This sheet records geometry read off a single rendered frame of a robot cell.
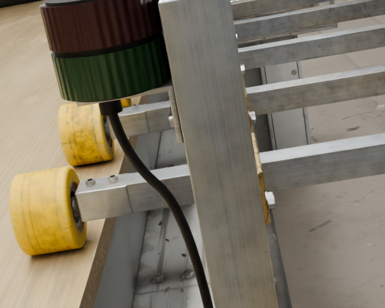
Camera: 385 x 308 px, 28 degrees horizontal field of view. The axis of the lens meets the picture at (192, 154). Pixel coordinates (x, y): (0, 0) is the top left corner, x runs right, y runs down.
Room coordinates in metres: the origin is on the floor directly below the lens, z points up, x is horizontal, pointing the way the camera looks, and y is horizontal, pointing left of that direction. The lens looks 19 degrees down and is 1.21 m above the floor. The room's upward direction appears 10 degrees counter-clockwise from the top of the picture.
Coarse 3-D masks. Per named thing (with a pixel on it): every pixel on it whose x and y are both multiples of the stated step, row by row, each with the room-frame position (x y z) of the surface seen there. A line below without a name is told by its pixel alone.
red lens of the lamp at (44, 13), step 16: (112, 0) 0.37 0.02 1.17; (128, 0) 0.37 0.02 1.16; (144, 0) 0.37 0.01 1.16; (48, 16) 0.38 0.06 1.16; (64, 16) 0.37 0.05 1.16; (80, 16) 0.37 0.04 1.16; (96, 16) 0.36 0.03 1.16; (112, 16) 0.36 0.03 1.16; (128, 16) 0.37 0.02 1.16; (144, 16) 0.37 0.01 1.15; (48, 32) 0.38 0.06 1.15; (64, 32) 0.37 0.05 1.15; (80, 32) 0.37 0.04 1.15; (96, 32) 0.36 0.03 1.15; (112, 32) 0.36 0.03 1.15; (128, 32) 0.37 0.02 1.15; (144, 32) 0.37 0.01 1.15; (64, 48) 0.37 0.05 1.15; (80, 48) 0.37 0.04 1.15; (96, 48) 0.36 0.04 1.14
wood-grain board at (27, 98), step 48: (0, 48) 2.03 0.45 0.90; (48, 48) 1.89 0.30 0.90; (0, 96) 1.44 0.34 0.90; (48, 96) 1.37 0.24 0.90; (144, 96) 1.28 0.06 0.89; (0, 144) 1.11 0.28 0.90; (48, 144) 1.06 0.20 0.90; (0, 192) 0.89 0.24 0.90; (0, 240) 0.74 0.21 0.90; (96, 240) 0.69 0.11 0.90; (0, 288) 0.63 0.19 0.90; (48, 288) 0.61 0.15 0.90; (96, 288) 0.64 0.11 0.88
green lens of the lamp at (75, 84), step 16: (128, 48) 0.37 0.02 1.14; (144, 48) 0.37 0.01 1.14; (160, 48) 0.38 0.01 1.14; (64, 64) 0.37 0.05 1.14; (80, 64) 0.37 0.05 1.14; (96, 64) 0.36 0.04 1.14; (112, 64) 0.36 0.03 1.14; (128, 64) 0.37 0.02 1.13; (144, 64) 0.37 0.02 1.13; (160, 64) 0.38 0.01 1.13; (64, 80) 0.38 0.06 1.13; (80, 80) 0.37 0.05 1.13; (96, 80) 0.36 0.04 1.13; (112, 80) 0.36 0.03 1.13; (128, 80) 0.36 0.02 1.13; (144, 80) 0.37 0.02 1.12; (160, 80) 0.37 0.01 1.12; (64, 96) 0.38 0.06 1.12; (80, 96) 0.37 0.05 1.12; (96, 96) 0.37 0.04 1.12; (112, 96) 0.36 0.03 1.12
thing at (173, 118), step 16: (48, 0) 0.39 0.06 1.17; (64, 0) 0.38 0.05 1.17; (80, 0) 0.37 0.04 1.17; (96, 0) 0.37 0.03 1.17; (160, 32) 0.39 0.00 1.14; (112, 48) 0.37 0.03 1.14; (128, 96) 0.37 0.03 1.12; (112, 112) 0.39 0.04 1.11; (176, 112) 0.37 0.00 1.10; (112, 128) 0.39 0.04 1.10; (176, 128) 0.37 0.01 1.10; (128, 144) 0.39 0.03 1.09; (144, 176) 0.39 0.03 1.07; (160, 192) 0.39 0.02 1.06; (176, 208) 0.39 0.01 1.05; (192, 240) 0.39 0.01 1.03; (192, 256) 0.39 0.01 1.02; (208, 288) 0.39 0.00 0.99; (208, 304) 0.39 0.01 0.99
